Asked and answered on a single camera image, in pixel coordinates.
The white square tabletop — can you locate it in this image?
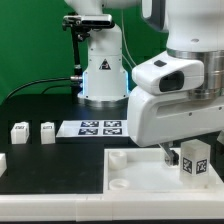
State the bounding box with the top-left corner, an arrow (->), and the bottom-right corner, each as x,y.
103,148 -> 224,193

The black camera on stand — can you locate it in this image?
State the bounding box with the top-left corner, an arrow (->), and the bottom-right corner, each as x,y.
62,13 -> 115,101

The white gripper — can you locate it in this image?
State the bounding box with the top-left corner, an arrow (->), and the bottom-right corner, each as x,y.
127,87 -> 224,166

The black cable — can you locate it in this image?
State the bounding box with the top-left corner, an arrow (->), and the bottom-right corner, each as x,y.
2,76 -> 83,103

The white block left edge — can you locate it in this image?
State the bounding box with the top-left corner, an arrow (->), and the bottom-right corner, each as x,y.
0,153 -> 7,177

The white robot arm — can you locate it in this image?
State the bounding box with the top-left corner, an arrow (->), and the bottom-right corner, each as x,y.
127,0 -> 224,147

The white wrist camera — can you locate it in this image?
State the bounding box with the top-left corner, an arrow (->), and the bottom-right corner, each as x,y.
132,52 -> 204,95

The white L-shaped fence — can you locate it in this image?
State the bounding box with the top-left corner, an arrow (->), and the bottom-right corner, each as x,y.
0,192 -> 224,222

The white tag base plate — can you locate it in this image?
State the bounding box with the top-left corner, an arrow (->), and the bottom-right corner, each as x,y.
56,120 -> 128,138

